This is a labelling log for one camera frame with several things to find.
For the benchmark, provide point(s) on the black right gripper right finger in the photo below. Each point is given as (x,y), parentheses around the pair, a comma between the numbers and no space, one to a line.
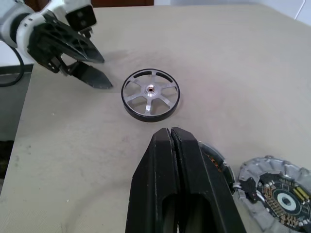
(204,184)

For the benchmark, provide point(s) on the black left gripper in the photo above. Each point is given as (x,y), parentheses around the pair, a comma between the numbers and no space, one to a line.
(43,51)

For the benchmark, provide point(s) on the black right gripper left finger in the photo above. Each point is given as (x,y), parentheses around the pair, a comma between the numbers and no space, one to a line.
(150,184)

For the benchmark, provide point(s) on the grey metal motor housing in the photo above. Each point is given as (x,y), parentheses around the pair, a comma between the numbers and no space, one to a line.
(219,161)

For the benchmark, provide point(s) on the grey motor lid circuit board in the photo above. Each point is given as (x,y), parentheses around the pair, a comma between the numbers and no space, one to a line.
(267,170)

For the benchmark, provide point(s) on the spoked silver rotor black rim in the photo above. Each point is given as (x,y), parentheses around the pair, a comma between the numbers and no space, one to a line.
(150,89)

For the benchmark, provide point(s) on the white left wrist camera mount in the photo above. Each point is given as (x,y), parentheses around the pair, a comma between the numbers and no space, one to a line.
(24,31)

